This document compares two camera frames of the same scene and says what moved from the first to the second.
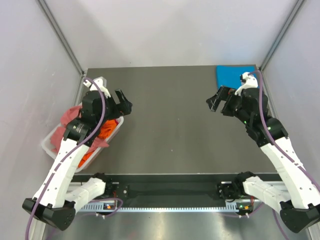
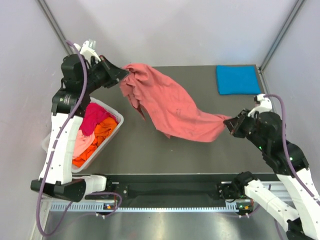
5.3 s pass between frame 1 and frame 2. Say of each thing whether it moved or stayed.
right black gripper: moved
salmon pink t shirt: moved
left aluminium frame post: stayed
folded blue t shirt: stayed
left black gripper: moved
